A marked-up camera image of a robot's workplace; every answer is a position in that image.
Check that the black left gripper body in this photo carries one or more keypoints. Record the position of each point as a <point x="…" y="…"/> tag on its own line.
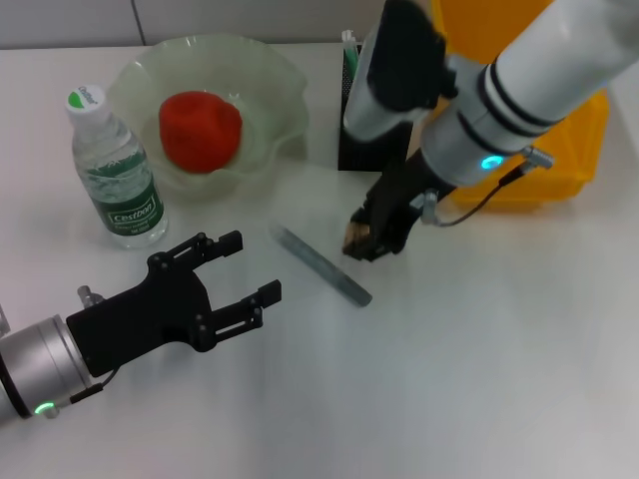
<point x="150" y="319"/>

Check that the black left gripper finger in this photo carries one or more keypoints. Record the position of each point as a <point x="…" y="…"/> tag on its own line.
<point x="232" y="242"/>
<point x="269" y="293"/>

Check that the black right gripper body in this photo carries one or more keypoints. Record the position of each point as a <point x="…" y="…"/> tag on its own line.
<point x="404" y="194"/>

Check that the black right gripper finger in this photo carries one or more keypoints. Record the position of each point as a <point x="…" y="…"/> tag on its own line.
<point x="384" y="249"/>
<point x="367" y="214"/>

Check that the tan eraser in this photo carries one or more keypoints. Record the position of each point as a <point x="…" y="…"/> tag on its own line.
<point x="355" y="237"/>

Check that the clear green-label water bottle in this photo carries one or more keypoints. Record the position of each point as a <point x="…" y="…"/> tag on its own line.
<point x="125" y="199"/>

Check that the red tomato-like ball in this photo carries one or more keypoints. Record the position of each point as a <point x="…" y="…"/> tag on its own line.
<point x="199" y="130"/>

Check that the green utility knife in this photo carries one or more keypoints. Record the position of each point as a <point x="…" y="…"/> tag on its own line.
<point x="351" y="57"/>

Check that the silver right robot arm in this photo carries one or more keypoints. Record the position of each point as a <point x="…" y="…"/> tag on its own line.
<point x="539" y="65"/>

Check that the black mesh pen holder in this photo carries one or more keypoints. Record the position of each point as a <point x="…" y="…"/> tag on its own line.
<point x="369" y="154"/>

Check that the grey marker pen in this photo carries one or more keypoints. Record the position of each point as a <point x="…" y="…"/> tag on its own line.
<point x="319" y="267"/>

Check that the green wavy glass fruit plate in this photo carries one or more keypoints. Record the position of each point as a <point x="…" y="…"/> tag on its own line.
<point x="269" y="100"/>

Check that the yellow plastic bin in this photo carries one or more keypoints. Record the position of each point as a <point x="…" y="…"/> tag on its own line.
<point x="574" y="149"/>

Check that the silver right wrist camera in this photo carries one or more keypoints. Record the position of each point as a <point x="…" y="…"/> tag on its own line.
<point x="394" y="65"/>

